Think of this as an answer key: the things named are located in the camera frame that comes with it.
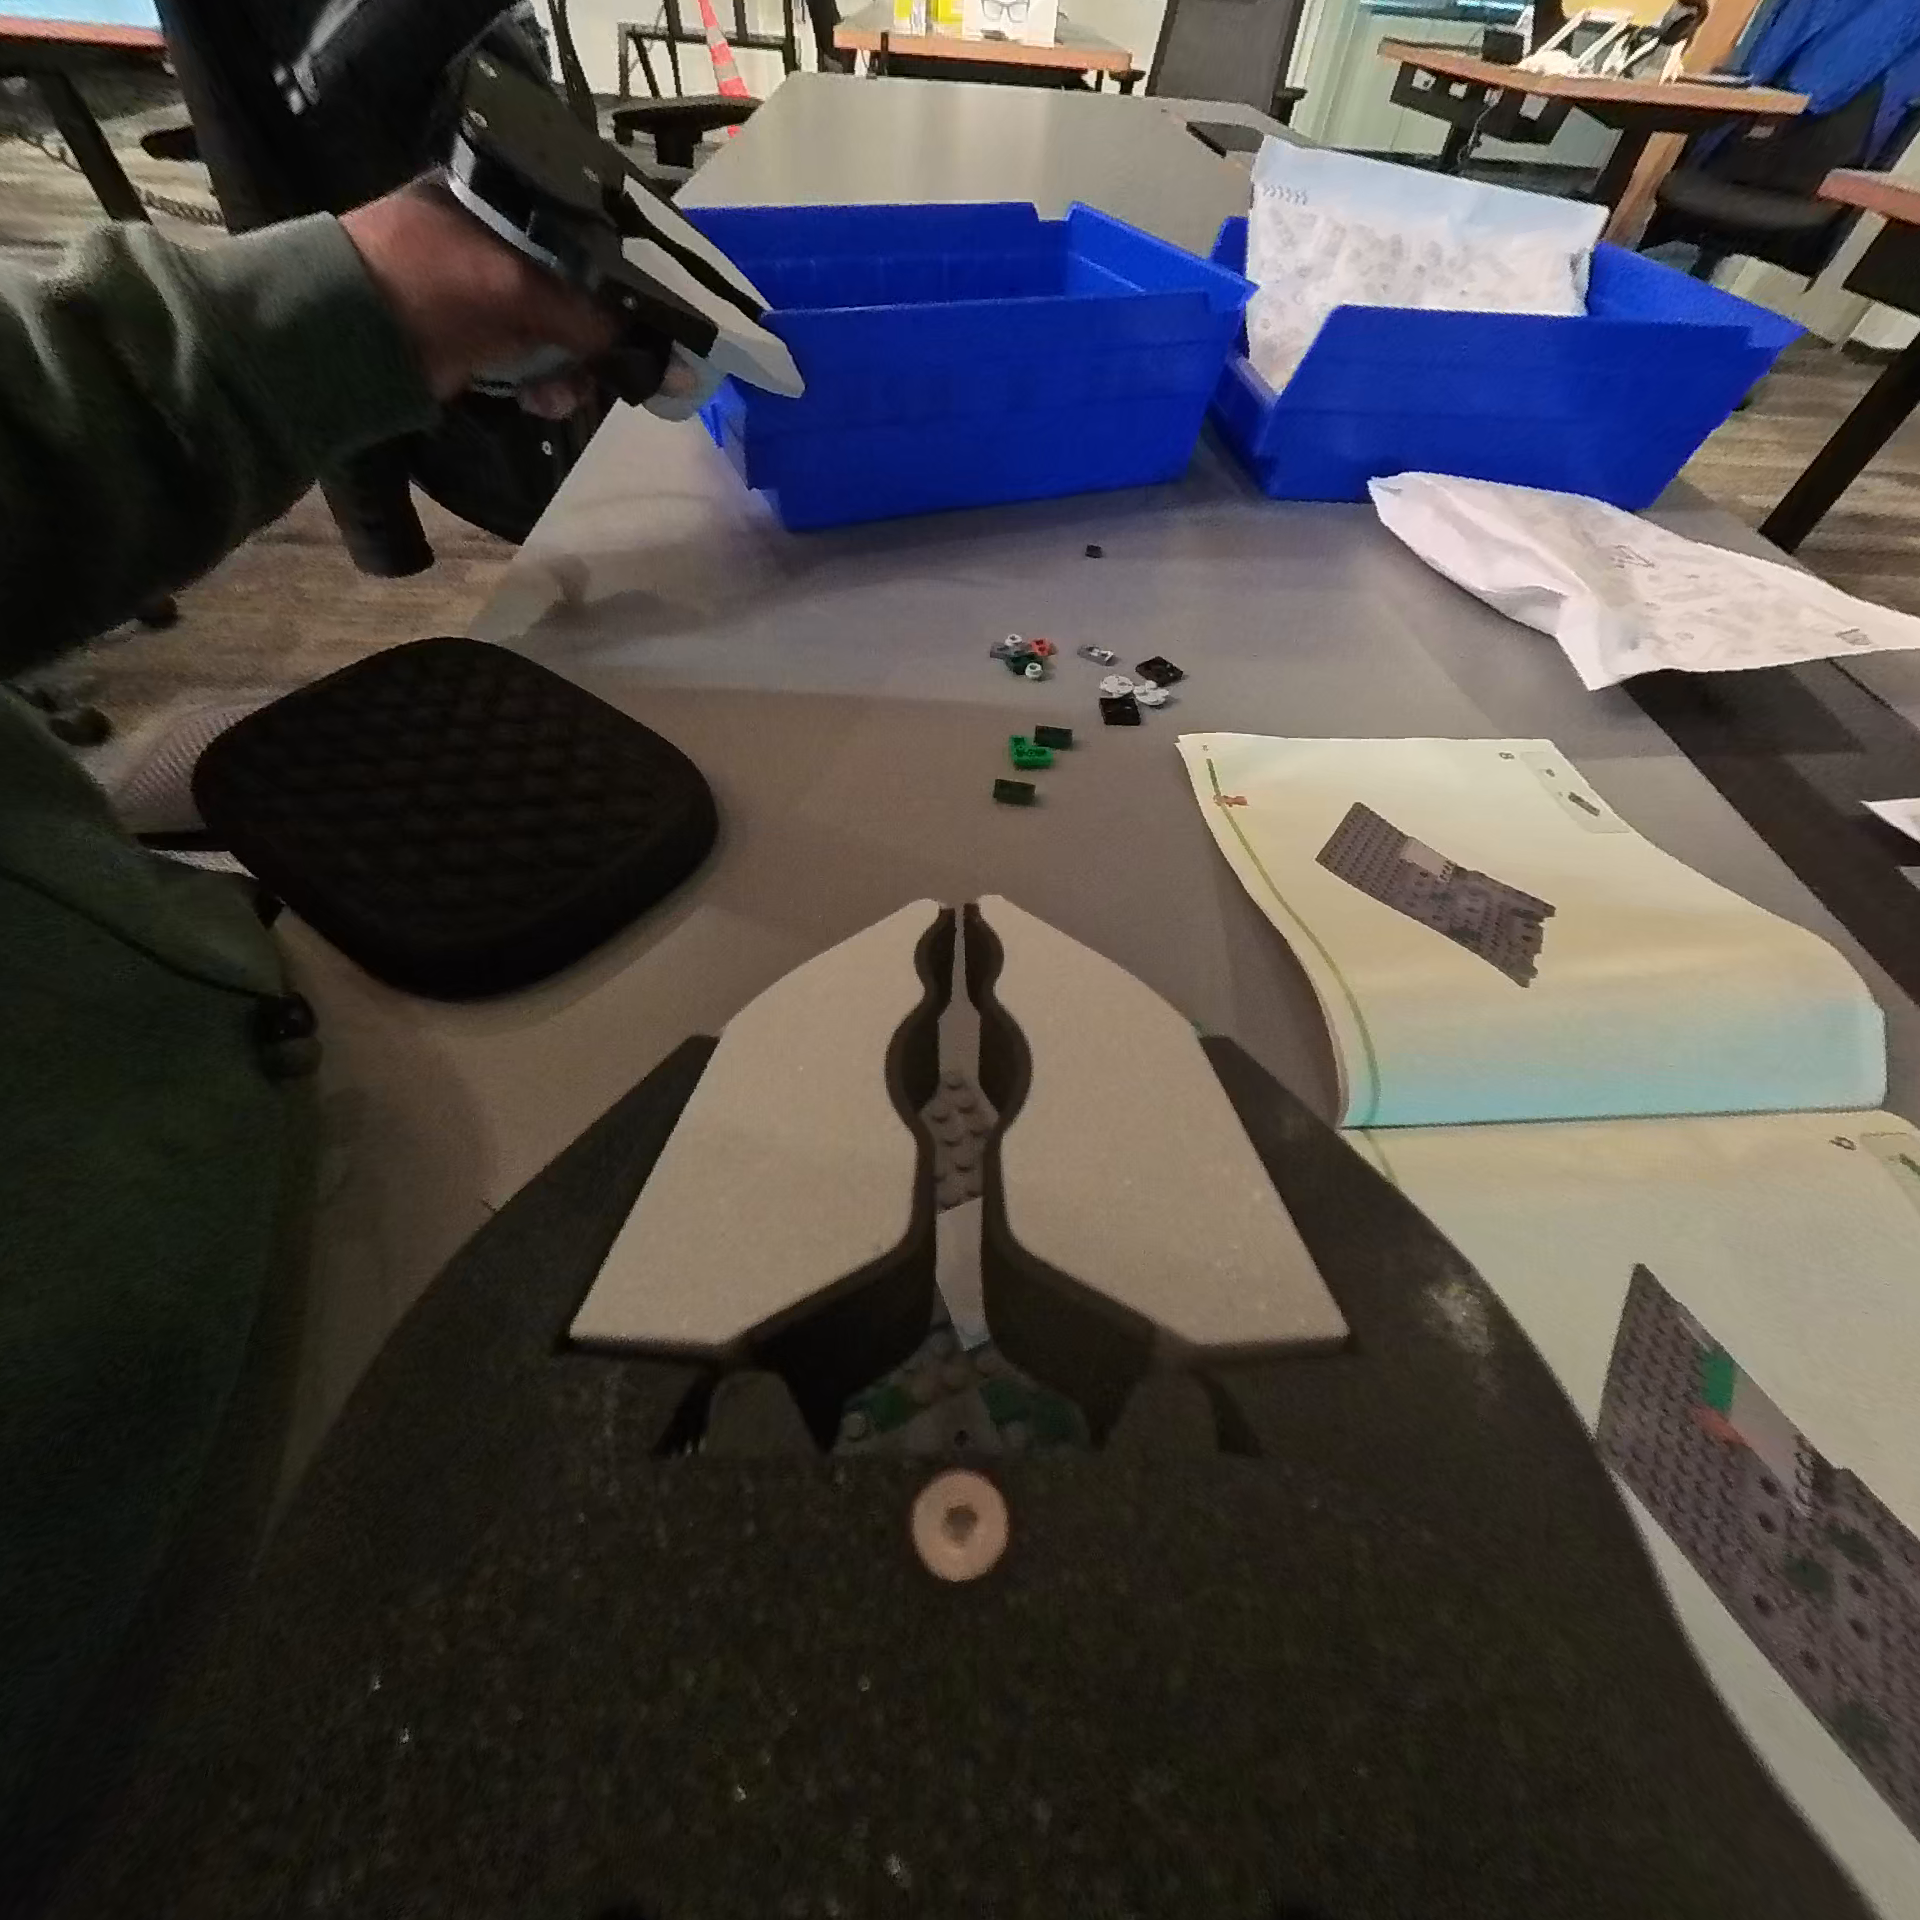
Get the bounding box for clear plastic bag of bricks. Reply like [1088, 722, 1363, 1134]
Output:
[1247, 137, 1612, 387]

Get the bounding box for person's left forearm green sleeve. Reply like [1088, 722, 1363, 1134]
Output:
[0, 216, 442, 681]

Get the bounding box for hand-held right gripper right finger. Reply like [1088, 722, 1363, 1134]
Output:
[968, 893, 1356, 1450]

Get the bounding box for white printed paper bag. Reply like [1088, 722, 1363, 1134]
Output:
[1368, 470, 1920, 692]

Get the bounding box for black chair armrest pad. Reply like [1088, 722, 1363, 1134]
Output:
[193, 635, 722, 1002]

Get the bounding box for person's green jacket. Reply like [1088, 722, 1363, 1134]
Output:
[0, 681, 329, 1920]

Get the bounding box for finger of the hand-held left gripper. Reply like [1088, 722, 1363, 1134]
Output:
[620, 177, 777, 337]
[643, 299, 809, 426]

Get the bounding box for grey desk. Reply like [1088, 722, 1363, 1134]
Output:
[276, 70, 1920, 1920]

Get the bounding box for blue plastic bin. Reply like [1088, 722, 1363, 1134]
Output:
[679, 198, 1257, 537]
[1209, 217, 1805, 505]

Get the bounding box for wooden background desk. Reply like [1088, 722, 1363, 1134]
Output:
[1377, 37, 1810, 249]
[829, 12, 1152, 96]
[1757, 168, 1920, 558]
[0, 12, 170, 226]

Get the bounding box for grey toy brick baseplate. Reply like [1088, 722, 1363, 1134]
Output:
[833, 1019, 1096, 1461]

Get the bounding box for blue jacket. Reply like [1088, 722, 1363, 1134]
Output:
[1725, 0, 1920, 169]

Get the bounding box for pile of small toy bricks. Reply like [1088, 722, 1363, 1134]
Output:
[986, 630, 1189, 813]

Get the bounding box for person's left hand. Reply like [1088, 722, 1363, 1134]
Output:
[344, 182, 634, 426]

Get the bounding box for open instruction booklet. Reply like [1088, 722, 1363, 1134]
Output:
[1178, 729, 1920, 1920]

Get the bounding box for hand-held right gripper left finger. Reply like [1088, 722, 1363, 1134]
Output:
[567, 896, 962, 1453]

